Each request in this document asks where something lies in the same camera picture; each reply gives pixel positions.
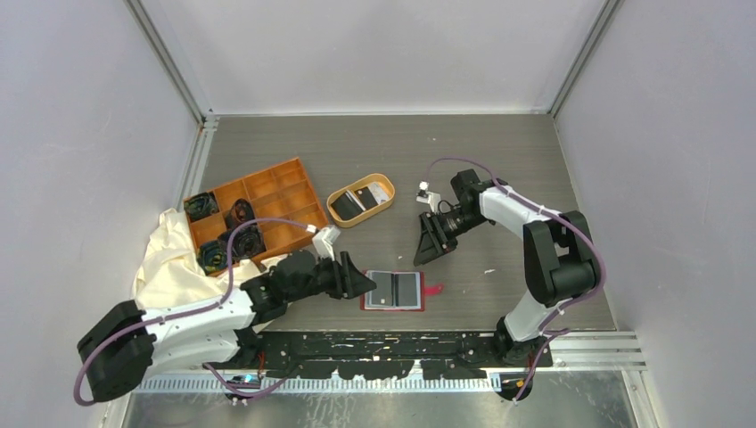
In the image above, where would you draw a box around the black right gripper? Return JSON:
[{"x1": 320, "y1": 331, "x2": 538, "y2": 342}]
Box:
[{"x1": 415, "y1": 207, "x2": 489, "y2": 266}]

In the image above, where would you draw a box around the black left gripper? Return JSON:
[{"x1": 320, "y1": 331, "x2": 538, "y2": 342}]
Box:
[{"x1": 286, "y1": 250, "x2": 376, "y2": 303}]

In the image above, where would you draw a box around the red leather card holder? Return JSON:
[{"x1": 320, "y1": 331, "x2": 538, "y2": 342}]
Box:
[{"x1": 360, "y1": 270, "x2": 445, "y2": 312}]

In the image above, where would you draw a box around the tan oval tray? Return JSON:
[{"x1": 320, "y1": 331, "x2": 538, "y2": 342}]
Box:
[{"x1": 326, "y1": 173, "x2": 396, "y2": 228}]

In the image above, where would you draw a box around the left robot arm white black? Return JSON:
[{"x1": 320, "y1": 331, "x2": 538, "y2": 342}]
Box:
[{"x1": 74, "y1": 251, "x2": 377, "y2": 406}]

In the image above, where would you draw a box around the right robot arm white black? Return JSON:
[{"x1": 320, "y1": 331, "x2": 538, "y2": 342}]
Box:
[{"x1": 414, "y1": 169, "x2": 601, "y2": 366}]

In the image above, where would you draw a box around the black card in tray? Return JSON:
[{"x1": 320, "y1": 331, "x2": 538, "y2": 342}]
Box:
[{"x1": 330, "y1": 186, "x2": 378, "y2": 220}]

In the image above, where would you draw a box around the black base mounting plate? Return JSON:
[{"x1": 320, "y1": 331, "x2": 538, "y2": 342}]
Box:
[{"x1": 212, "y1": 331, "x2": 552, "y2": 381}]

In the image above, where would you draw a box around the black roll in organizer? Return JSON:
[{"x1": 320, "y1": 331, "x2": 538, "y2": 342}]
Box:
[
  {"x1": 225, "y1": 198, "x2": 255, "y2": 230},
  {"x1": 231, "y1": 225, "x2": 267, "y2": 262}
]

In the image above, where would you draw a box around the orange compartment organizer tray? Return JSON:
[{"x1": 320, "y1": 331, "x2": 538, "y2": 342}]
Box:
[{"x1": 183, "y1": 158, "x2": 328, "y2": 263}]

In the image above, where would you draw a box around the green dark bundle in organizer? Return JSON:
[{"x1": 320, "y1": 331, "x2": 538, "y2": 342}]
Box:
[{"x1": 197, "y1": 240, "x2": 236, "y2": 276}]

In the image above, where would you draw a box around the cream cloth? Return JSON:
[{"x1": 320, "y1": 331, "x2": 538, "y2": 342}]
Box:
[{"x1": 130, "y1": 208, "x2": 297, "y2": 314}]

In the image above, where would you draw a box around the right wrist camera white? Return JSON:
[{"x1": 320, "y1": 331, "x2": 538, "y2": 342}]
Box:
[{"x1": 415, "y1": 181, "x2": 441, "y2": 213}]

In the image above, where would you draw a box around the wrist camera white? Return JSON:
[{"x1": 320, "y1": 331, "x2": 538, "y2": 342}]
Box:
[
  {"x1": 306, "y1": 224, "x2": 341, "y2": 260},
  {"x1": 415, "y1": 181, "x2": 441, "y2": 213}
]

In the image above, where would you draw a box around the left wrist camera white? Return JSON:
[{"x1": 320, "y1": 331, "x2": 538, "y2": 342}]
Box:
[{"x1": 306, "y1": 224, "x2": 341, "y2": 260}]

